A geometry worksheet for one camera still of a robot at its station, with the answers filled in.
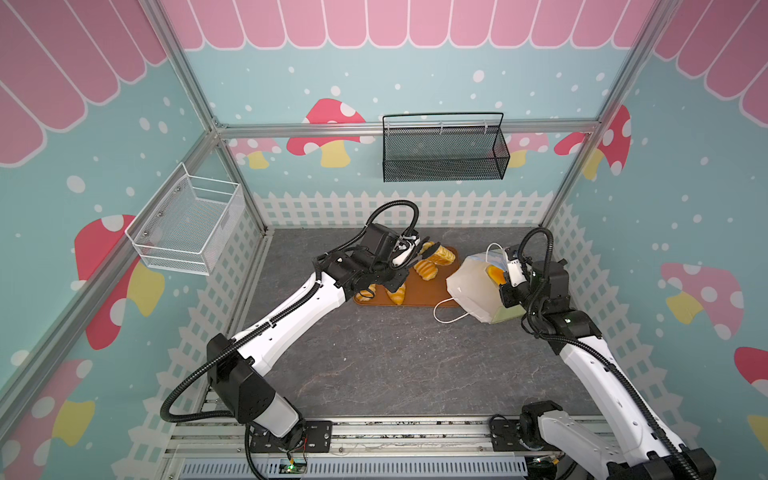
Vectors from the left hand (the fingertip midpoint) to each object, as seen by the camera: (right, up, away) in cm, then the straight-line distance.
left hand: (398, 271), depth 77 cm
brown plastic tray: (+7, -8, +23) cm, 25 cm away
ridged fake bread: (+10, 0, +26) cm, 28 cm away
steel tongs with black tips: (+7, +5, +7) cm, 11 cm away
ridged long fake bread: (-10, -9, +21) cm, 25 cm away
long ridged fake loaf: (+13, +4, +11) cm, 17 cm away
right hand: (+29, 0, +1) cm, 29 cm away
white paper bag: (+23, -6, +19) cm, 31 cm away
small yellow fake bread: (+1, -9, +20) cm, 22 cm away
